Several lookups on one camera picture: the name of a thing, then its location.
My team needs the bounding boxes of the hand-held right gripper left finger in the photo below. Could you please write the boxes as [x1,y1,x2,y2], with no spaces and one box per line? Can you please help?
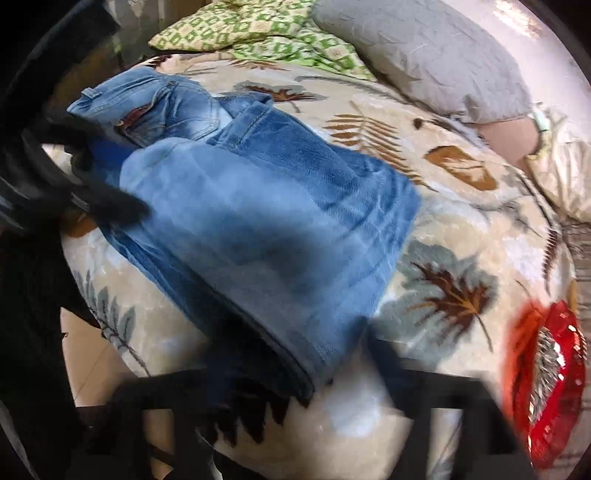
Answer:
[74,362,324,480]

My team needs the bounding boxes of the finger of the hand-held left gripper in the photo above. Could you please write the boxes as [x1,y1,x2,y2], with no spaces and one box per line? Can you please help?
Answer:
[44,115,95,148]
[88,184,151,226]

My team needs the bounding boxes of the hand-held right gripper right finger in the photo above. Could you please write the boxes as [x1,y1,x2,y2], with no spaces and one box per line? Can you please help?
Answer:
[367,330,539,480]

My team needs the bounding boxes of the blue denim pants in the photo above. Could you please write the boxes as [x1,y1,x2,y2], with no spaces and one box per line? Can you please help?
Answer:
[67,67,423,402]

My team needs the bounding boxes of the pile of sunflower seeds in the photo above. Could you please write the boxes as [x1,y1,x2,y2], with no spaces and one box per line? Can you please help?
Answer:
[529,325,564,423]

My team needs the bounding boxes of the leaf-print fleece blanket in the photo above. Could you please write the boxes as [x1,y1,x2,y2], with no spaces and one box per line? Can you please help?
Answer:
[60,51,583,480]

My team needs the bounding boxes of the red glass bowl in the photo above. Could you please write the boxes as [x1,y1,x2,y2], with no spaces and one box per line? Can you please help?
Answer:
[503,300,587,469]

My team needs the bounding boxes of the green patterned blanket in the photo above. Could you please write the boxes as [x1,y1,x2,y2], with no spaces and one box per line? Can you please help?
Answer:
[148,0,377,83]

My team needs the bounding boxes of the brown bolster cushion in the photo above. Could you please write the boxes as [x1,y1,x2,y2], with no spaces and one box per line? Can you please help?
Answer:
[475,117,541,160]

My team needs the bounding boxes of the cream quilted cloth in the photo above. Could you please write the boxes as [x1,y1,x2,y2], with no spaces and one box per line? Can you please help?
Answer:
[524,104,591,222]

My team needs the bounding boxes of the turquoise and white cloth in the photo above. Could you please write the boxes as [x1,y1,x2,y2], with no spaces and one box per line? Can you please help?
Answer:
[529,108,555,155]

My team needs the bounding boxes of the grey quilted pillow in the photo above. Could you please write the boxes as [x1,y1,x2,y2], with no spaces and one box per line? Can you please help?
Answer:
[309,0,534,125]

